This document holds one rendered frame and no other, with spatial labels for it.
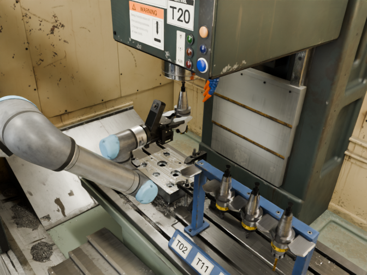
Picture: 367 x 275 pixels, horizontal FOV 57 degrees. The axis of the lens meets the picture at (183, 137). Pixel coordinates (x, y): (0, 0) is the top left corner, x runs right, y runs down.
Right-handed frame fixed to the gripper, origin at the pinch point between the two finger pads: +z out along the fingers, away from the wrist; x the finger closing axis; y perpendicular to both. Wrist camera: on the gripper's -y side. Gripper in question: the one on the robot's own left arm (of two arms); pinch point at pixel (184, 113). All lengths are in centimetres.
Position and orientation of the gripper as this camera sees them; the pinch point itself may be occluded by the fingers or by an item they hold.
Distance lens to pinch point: 130.4
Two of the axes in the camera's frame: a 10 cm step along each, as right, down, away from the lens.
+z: 7.5, -3.3, 5.8
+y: -0.3, 8.6, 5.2
